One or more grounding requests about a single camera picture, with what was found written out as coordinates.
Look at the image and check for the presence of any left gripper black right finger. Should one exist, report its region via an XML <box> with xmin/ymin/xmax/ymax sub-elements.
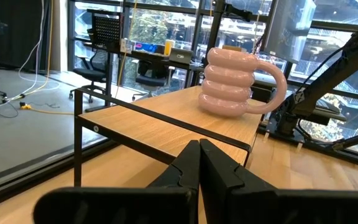
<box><xmin>199</xmin><ymin>138</ymin><xmax>358</xmax><ymax>224</ymax></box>

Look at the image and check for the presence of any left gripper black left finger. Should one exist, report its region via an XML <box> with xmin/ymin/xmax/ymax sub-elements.
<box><xmin>32</xmin><ymin>139</ymin><xmax>201</xmax><ymax>224</ymax></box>

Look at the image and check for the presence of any pink ribbed ceramic mug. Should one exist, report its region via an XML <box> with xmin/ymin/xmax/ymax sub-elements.
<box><xmin>197</xmin><ymin>47</ymin><xmax>288</xmax><ymax>118</ymax></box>

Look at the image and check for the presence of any black office chair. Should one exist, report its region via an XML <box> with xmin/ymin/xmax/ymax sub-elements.
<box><xmin>131</xmin><ymin>59</ymin><xmax>176</xmax><ymax>102</ymax></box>
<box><xmin>69</xmin><ymin>49</ymin><xmax>113</xmax><ymax>104</ymax></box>

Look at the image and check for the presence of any black desk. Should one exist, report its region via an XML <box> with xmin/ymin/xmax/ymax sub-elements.
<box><xmin>82</xmin><ymin>42</ymin><xmax>205</xmax><ymax>108</ymax></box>

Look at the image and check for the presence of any grey laptop device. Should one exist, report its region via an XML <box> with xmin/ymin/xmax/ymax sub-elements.
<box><xmin>168</xmin><ymin>47</ymin><xmax>194</xmax><ymax>65</ymax></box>

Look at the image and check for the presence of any yellow cup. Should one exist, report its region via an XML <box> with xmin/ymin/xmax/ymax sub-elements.
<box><xmin>163</xmin><ymin>39</ymin><xmax>176</xmax><ymax>57</ymax></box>

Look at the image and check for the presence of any grey hanging monitor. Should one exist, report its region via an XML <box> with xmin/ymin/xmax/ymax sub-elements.
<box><xmin>264</xmin><ymin>0</ymin><xmax>317</xmax><ymax>64</ymax></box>

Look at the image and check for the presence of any black perforated panel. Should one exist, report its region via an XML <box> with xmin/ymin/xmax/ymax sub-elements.
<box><xmin>86</xmin><ymin>8</ymin><xmax>123</xmax><ymax>48</ymax></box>

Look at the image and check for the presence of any wooden shelf with black frame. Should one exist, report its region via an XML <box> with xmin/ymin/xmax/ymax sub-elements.
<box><xmin>73</xmin><ymin>85</ymin><xmax>267</xmax><ymax>187</ymax></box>

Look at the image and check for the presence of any yellow floor cable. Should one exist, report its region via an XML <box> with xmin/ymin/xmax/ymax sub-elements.
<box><xmin>0</xmin><ymin>0</ymin><xmax>76</xmax><ymax>116</ymax></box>

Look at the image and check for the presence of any white floor cable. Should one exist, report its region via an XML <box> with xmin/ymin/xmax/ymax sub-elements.
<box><xmin>0</xmin><ymin>0</ymin><xmax>62</xmax><ymax>112</ymax></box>

